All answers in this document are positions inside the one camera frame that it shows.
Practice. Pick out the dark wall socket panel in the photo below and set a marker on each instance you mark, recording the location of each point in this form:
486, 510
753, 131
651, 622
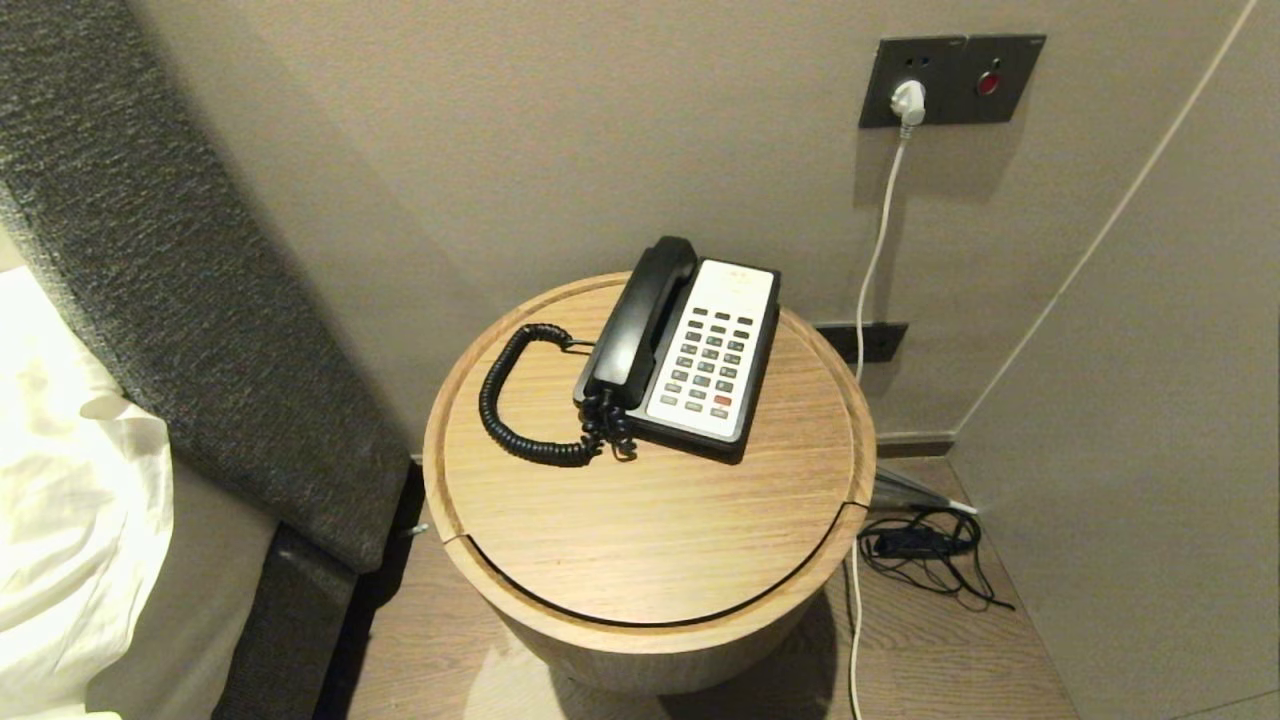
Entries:
1000, 75

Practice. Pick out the beige mattress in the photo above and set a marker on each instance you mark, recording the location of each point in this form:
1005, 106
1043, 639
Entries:
200, 600

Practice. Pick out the grey fabric headboard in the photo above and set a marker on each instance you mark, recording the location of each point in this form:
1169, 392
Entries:
200, 330

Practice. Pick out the round wooden nightstand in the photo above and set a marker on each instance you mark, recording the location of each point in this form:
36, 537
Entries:
650, 530

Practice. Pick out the white power plug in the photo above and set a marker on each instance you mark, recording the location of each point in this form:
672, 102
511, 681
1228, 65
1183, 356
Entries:
908, 100

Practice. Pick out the brown baseboard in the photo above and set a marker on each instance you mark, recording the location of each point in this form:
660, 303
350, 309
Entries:
915, 444

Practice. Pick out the black white-faced phone base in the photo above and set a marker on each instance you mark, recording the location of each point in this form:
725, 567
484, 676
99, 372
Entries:
720, 350

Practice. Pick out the black phone handset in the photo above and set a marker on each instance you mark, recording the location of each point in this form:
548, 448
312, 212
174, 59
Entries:
648, 312

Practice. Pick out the white bed duvet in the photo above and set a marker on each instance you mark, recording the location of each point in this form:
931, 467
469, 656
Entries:
70, 490

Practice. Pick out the dark low wall plate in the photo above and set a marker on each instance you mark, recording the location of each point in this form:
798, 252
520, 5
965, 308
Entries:
880, 342

